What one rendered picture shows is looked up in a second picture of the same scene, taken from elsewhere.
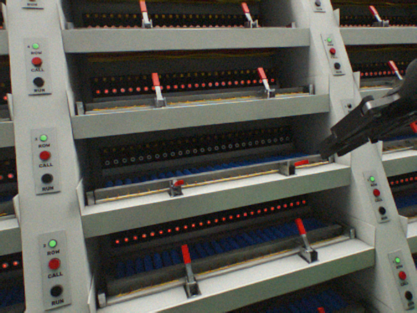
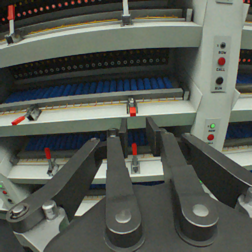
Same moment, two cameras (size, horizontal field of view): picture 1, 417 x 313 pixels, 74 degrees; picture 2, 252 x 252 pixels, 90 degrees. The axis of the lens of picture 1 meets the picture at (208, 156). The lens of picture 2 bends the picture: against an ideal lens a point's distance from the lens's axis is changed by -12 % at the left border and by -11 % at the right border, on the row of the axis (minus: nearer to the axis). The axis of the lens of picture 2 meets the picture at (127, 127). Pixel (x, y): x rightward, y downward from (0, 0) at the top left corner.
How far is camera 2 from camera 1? 0.44 m
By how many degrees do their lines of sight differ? 39
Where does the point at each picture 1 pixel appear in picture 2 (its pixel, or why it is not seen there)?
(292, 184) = (130, 121)
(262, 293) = (95, 182)
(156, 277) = (40, 156)
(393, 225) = not seen: hidden behind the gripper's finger
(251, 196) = (91, 126)
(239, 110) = (85, 42)
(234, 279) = not seen: hidden behind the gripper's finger
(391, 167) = (238, 115)
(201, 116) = (46, 50)
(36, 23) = not seen: outside the picture
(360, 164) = (208, 111)
